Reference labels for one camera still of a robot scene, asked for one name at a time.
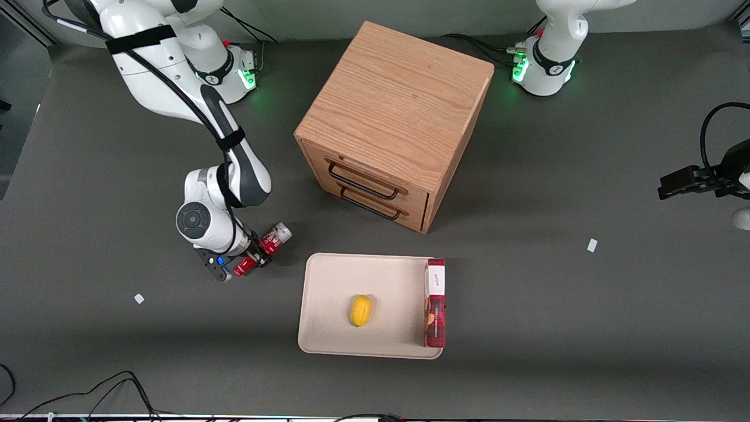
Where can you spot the wooden drawer cabinet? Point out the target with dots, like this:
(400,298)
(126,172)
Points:
(398,99)

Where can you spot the black aluminium frame rail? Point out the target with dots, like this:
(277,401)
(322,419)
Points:
(29,29)

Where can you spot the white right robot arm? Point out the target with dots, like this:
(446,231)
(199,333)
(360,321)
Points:
(152,76)

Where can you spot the red snack box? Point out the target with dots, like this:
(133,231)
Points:
(435,322)

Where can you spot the beige plastic tray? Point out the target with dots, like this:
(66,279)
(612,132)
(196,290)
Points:
(334,293)

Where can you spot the red coke bottle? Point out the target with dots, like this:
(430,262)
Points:
(280,234)

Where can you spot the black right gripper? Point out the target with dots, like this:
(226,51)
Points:
(248,244)

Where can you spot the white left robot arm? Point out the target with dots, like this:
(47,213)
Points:
(556,35)

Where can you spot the wooden drawer front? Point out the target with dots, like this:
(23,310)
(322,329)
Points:
(413,220)
(319,158)

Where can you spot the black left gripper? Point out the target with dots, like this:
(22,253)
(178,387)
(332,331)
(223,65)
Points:
(722,177)

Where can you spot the yellow lemon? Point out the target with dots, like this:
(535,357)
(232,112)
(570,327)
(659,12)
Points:
(361,310)

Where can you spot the dark grey table mat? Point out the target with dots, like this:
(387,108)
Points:
(527,351)

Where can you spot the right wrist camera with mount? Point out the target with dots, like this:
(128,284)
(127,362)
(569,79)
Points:
(220,269)

